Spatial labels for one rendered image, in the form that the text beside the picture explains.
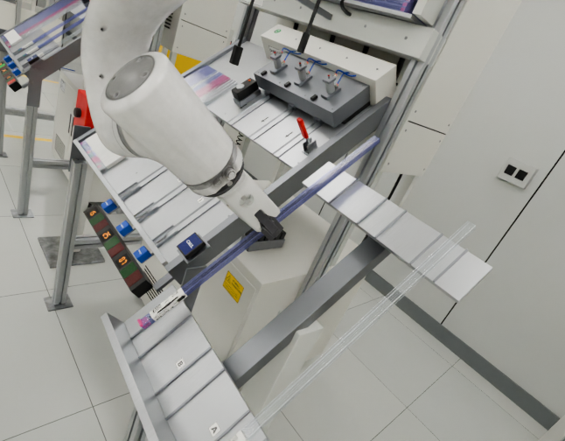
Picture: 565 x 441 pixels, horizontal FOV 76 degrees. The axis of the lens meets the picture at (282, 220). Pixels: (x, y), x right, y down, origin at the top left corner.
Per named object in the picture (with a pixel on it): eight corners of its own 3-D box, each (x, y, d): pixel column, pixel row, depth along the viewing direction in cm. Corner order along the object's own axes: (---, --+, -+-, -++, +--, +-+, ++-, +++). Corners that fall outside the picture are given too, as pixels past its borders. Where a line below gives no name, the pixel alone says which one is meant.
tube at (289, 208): (145, 330, 56) (141, 327, 55) (142, 323, 57) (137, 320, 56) (380, 143, 65) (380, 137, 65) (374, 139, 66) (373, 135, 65)
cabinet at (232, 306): (202, 421, 128) (261, 284, 104) (128, 293, 168) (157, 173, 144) (317, 362, 175) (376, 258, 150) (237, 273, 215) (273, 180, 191)
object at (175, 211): (175, 270, 81) (169, 263, 79) (85, 149, 119) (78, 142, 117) (241, 220, 86) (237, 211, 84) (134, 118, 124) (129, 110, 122)
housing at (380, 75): (376, 125, 101) (375, 80, 90) (270, 73, 129) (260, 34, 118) (395, 110, 103) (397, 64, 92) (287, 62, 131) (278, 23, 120)
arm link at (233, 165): (247, 150, 43) (258, 164, 46) (212, 122, 49) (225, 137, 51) (196, 199, 43) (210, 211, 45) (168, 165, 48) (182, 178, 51)
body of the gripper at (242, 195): (254, 164, 45) (289, 209, 54) (216, 133, 51) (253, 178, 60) (211, 206, 44) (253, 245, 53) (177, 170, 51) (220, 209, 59)
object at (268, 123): (298, 182, 93) (295, 168, 89) (180, 97, 131) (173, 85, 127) (386, 114, 101) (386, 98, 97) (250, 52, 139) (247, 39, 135)
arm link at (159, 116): (162, 182, 47) (216, 187, 42) (76, 110, 37) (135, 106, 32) (189, 131, 50) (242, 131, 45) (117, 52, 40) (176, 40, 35)
